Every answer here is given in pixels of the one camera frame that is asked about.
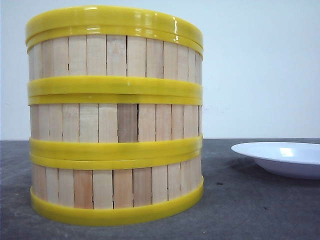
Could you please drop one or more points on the white plate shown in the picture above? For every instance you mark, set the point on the white plate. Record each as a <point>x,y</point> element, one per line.
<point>289,159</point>

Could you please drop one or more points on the bamboo steamer basket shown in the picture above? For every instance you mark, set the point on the bamboo steamer basket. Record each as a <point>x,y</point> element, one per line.
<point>96,205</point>
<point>110,134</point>
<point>92,63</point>

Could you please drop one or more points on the woven bamboo steamer lid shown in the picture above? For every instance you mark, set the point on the woven bamboo steamer lid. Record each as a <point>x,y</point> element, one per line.
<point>112,20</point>

